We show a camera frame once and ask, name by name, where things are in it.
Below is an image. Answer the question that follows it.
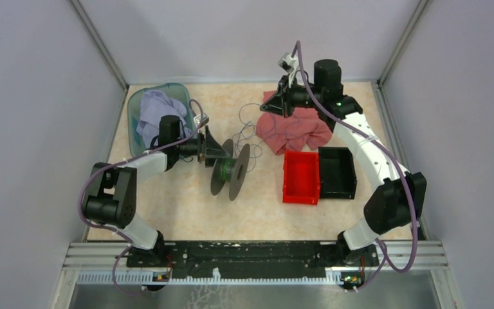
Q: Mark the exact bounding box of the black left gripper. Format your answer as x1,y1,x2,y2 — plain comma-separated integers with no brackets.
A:
174,125,230,167

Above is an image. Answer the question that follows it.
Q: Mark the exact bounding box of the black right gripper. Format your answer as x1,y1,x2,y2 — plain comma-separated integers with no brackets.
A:
260,73,322,119

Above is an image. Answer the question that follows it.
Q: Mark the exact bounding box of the thin blue wire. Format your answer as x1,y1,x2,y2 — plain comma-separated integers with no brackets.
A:
230,102,312,171

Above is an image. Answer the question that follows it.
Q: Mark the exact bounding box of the black cable spool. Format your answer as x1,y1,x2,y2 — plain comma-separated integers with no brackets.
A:
210,138,250,201

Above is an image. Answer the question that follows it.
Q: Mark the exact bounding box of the red plastic bin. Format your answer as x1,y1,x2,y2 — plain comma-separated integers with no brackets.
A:
282,151,320,205

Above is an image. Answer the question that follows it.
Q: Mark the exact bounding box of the black plastic bin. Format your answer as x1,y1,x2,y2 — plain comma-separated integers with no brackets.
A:
318,147,357,200

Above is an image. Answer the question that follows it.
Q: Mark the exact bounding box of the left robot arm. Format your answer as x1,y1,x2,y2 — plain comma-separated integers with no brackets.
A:
80,115,233,267

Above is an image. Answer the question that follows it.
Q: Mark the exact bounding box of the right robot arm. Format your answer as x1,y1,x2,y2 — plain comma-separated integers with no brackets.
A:
261,53,426,265

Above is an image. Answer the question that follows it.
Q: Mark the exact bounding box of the pink cloth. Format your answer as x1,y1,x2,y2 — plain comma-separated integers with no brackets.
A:
255,108,333,155

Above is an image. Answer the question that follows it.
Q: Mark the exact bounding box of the teal plastic tray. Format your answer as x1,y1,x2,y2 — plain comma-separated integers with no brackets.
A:
127,82,196,156

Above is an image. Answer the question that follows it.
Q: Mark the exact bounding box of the lavender cloth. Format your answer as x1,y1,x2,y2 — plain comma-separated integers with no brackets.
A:
136,90,192,148

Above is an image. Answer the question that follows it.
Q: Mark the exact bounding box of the green wire on spool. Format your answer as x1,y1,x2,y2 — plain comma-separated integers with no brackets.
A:
217,158,237,182

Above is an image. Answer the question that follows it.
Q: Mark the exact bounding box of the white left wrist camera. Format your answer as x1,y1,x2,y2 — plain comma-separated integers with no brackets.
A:
193,113,210,128

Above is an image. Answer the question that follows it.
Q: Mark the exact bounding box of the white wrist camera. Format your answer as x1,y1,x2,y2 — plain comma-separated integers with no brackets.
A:
193,113,210,128
278,53,300,87

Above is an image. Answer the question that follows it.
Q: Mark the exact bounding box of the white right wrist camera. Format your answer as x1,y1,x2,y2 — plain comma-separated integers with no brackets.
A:
278,53,300,87

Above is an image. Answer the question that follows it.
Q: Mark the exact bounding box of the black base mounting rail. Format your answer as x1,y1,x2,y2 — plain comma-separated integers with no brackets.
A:
125,238,380,285

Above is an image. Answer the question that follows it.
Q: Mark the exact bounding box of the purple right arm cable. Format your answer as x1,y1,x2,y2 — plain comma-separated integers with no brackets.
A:
291,41,419,292

